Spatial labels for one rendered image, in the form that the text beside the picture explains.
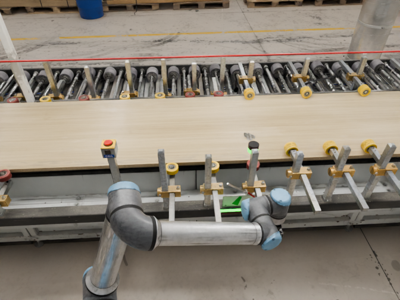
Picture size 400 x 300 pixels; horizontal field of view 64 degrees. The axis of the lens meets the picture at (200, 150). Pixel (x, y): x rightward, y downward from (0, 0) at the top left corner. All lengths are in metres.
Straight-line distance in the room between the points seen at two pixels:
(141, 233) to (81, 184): 1.21
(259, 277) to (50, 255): 1.62
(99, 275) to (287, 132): 1.48
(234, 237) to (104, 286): 0.63
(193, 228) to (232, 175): 1.02
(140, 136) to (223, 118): 0.61
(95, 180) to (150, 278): 0.86
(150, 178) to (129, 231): 1.07
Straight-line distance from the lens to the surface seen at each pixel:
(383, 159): 2.06
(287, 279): 2.61
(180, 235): 1.13
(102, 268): 1.45
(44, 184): 2.30
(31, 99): 2.84
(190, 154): 2.02
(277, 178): 2.22
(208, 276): 2.54
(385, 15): 5.32
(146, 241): 1.08
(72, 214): 2.10
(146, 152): 2.07
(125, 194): 1.14
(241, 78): 2.69
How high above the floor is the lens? 2.26
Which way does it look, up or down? 42 degrees down
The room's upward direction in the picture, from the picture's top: straight up
